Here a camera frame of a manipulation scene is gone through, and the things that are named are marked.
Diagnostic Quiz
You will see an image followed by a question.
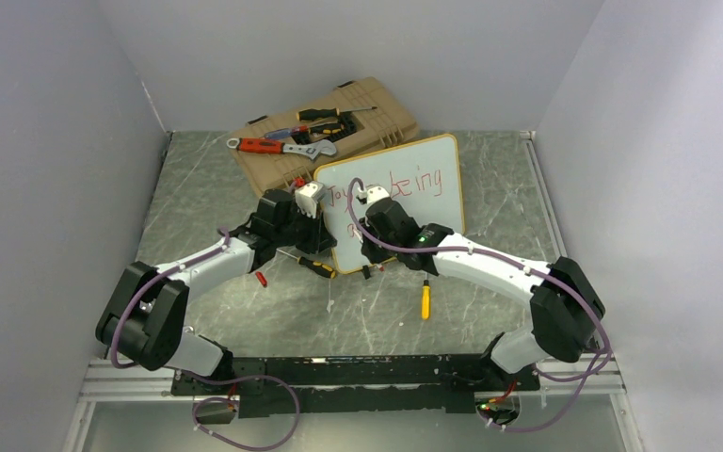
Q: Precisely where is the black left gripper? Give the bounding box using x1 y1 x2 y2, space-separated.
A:
273 205 336 255

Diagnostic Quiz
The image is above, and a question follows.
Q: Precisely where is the red marker cap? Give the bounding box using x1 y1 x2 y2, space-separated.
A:
255 271 268 287

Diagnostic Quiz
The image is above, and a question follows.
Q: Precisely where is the yellow-framed whiteboard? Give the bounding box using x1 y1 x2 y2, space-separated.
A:
313 134 466 274

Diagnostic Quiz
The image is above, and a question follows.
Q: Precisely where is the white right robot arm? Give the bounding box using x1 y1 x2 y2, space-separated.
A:
358 195 604 391

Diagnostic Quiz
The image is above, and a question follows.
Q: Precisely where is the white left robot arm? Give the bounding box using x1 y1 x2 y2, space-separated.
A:
95 182 337 396

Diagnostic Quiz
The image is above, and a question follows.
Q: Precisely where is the black orange screwdriver on table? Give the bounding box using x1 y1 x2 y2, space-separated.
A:
277 249 337 279

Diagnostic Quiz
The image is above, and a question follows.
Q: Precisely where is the tan plastic toolbox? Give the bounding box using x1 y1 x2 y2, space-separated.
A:
226 77 420 194

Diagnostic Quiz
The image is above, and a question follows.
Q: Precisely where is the blue red screwdriver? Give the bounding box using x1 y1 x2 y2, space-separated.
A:
263 125 310 140

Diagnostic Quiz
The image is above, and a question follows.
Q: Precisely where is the black yellow tool in toolbox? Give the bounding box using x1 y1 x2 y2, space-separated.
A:
308 117 358 141

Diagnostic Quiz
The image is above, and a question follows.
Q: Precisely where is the black yellow screwdriver on toolbox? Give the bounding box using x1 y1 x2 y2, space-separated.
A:
296 105 377 122

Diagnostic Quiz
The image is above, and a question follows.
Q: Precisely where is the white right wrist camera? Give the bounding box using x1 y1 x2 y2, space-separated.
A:
356 185 391 206

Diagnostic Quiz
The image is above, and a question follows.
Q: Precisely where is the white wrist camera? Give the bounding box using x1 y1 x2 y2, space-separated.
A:
356 185 391 206
292 177 327 218

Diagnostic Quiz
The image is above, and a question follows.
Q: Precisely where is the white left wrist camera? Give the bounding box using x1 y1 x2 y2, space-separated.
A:
292 177 327 218

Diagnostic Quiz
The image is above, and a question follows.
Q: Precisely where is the red handle adjustable wrench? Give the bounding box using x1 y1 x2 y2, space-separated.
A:
227 137 338 161

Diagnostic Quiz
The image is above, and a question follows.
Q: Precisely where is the yellow handle screwdriver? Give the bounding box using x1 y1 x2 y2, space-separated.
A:
420 279 431 320

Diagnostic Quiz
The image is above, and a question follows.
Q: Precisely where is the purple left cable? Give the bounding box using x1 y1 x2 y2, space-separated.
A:
108 225 301 452

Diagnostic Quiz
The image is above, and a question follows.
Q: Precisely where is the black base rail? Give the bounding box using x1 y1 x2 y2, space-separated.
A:
171 353 540 419

